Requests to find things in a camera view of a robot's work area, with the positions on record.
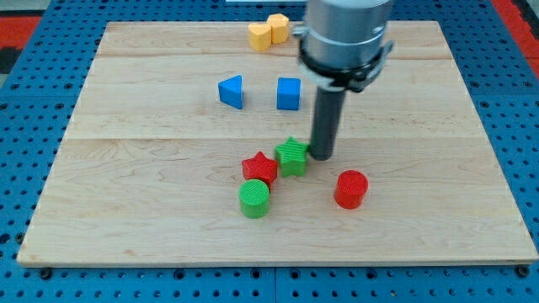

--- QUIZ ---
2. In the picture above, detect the black clamp ring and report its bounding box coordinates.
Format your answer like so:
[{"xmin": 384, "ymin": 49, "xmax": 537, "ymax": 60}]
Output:
[{"xmin": 292, "ymin": 24, "xmax": 395, "ymax": 93}]

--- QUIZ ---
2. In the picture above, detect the blue triangle block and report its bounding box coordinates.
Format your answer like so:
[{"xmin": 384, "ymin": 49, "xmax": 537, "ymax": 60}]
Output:
[{"xmin": 217, "ymin": 75, "xmax": 243, "ymax": 109}]

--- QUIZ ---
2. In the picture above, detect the red cylinder block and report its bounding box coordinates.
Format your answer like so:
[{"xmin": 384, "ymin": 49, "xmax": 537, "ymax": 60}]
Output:
[{"xmin": 334, "ymin": 170, "xmax": 369, "ymax": 210}]

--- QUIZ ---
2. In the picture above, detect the blue cube block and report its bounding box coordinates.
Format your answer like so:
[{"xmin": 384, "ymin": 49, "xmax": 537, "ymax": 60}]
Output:
[{"xmin": 276, "ymin": 77, "xmax": 302, "ymax": 111}]

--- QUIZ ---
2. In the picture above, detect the green cylinder block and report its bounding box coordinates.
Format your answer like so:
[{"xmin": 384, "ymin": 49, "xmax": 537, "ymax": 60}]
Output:
[{"xmin": 238, "ymin": 179, "xmax": 270, "ymax": 219}]

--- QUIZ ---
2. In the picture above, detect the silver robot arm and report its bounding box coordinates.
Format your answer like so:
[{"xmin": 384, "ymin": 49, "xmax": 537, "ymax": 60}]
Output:
[{"xmin": 293, "ymin": 0, "xmax": 393, "ymax": 161}]

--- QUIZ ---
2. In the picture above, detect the yellow hexagon block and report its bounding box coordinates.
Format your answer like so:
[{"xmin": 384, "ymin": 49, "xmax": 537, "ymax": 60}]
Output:
[{"xmin": 266, "ymin": 13, "xmax": 290, "ymax": 44}]

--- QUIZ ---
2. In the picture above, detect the light wooden board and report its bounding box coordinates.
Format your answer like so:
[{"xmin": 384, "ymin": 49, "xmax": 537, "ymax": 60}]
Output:
[{"xmin": 17, "ymin": 21, "xmax": 538, "ymax": 268}]

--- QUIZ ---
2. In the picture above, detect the red star block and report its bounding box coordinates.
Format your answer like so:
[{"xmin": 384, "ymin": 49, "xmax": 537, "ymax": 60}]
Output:
[{"xmin": 242, "ymin": 151, "xmax": 278, "ymax": 188}]

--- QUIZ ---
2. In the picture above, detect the yellow heart block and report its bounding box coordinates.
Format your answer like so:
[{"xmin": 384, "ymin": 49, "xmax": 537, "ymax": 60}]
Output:
[{"xmin": 248, "ymin": 23, "xmax": 272, "ymax": 51}]

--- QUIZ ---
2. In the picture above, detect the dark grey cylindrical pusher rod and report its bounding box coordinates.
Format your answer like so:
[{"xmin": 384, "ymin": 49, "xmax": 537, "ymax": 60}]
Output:
[{"xmin": 309, "ymin": 88, "xmax": 345, "ymax": 161}]

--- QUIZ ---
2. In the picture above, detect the green star block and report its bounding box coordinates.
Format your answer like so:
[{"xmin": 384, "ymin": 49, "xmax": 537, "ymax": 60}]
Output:
[{"xmin": 275, "ymin": 137, "xmax": 309, "ymax": 178}]

